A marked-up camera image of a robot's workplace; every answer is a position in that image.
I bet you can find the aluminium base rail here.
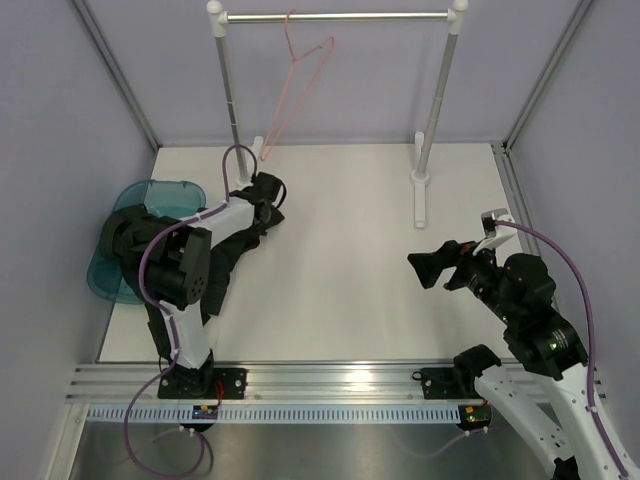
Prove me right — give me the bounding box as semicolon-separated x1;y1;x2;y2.
64;358;561;407

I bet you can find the white and silver clothes rack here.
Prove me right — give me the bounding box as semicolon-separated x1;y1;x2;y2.
205;0;470;230

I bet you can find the aluminium frame post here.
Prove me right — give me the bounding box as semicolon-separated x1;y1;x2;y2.
490;0;599;151
68;0;162;153

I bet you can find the teal plastic tray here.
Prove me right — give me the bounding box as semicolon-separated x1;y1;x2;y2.
86;179;206;305

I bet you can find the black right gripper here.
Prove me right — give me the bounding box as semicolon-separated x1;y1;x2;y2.
408;235;519;326

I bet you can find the right aluminium frame post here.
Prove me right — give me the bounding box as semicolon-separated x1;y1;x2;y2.
490;0;599;151

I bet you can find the pink wire hanger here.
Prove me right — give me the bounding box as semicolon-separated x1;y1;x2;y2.
258;9;335;161

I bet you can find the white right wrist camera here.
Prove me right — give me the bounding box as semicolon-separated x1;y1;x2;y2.
473;208;516;256

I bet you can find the black pinstriped shirt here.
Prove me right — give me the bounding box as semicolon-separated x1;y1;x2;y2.
118;197;284;360

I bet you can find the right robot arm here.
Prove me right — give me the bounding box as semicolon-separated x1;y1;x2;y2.
407;241;639;479

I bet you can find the white slotted cable duct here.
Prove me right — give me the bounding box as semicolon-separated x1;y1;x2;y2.
87;404;461;425

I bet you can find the left aluminium frame post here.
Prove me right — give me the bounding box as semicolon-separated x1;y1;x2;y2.
68;0;162;153

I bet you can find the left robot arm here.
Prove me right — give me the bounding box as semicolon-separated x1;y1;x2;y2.
99;172;287;399

